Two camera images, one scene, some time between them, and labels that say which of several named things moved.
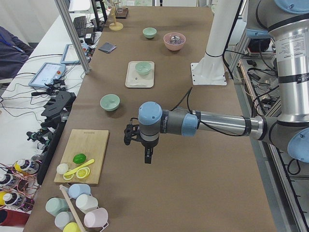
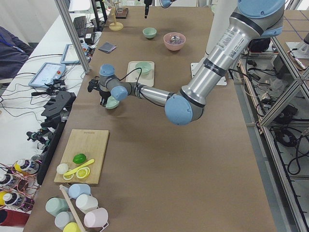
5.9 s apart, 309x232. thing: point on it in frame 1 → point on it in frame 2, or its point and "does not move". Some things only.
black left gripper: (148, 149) → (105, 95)
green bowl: (110, 102) does not move
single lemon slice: (68, 176) does not move
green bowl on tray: (143, 68) does not move
